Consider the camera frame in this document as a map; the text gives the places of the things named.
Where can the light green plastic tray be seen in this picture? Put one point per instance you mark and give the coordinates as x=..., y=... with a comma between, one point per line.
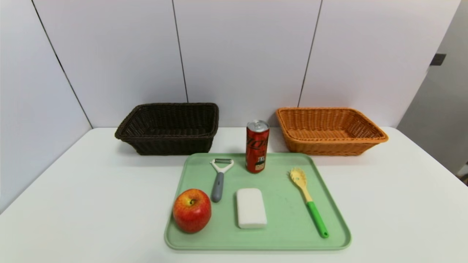
x=281, y=204

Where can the red apple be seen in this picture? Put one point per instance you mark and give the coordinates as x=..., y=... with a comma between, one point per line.
x=192, y=212

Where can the white soap bar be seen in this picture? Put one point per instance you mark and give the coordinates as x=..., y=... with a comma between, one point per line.
x=251, y=208

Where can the dark brown wicker basket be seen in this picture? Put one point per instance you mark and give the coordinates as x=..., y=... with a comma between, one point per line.
x=164, y=144

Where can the red soda can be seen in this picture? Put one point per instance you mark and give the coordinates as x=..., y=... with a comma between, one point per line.
x=257, y=149

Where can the dark wall bracket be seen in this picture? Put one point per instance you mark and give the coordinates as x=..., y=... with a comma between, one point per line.
x=437, y=59

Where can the orange wicker basket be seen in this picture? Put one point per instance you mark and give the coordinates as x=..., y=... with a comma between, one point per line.
x=329, y=146

